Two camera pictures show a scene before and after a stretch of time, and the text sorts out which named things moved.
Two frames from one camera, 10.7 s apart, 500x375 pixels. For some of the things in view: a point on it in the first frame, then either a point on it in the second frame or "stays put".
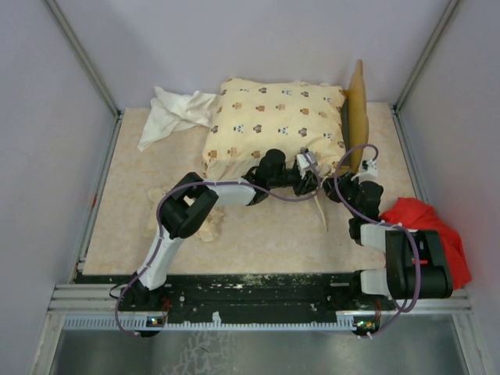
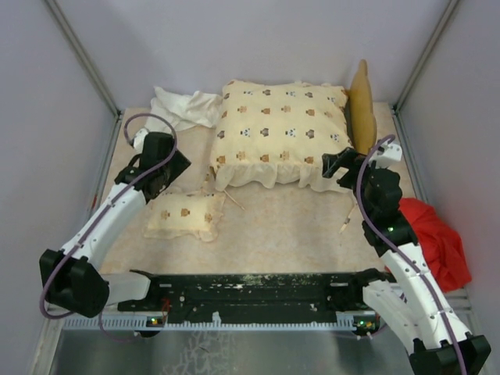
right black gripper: [343, 180] to [348, 158]
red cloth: [413, 215] stays put
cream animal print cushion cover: [251, 117] stays put
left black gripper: [306, 185] to [181, 163]
